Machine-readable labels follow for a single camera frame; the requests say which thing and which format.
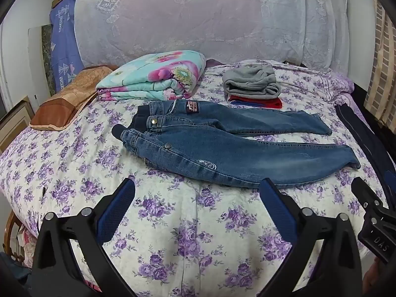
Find folded red garment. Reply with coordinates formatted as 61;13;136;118
228;96;283;110

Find dark navy pants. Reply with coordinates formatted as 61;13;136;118
334;102;396;211

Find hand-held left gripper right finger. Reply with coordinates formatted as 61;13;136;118
259;178;362;297

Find wooden chair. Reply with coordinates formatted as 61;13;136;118
3;210;26;263

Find brown satin pillow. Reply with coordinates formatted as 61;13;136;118
30;66;118;130

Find marble pattern board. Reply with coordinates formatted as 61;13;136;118
28;24;56;98

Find blue patterned cushion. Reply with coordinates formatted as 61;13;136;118
49;0;85;95

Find beige brick pattern curtain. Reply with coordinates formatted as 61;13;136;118
363;0;396;133

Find folded grey garment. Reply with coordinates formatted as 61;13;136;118
222;63;281;99

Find blue denim pants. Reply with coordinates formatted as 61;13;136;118
112;100;361;189

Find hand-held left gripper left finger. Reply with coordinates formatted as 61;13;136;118
31;178;137;297

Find purple floral bedsheet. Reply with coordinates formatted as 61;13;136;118
0;59;390;297

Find folded floral blanket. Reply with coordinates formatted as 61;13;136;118
96;50;207;101

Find person's right hand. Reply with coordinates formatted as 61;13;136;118
363;258;382;290

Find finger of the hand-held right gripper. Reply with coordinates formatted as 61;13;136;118
351;177;384;211

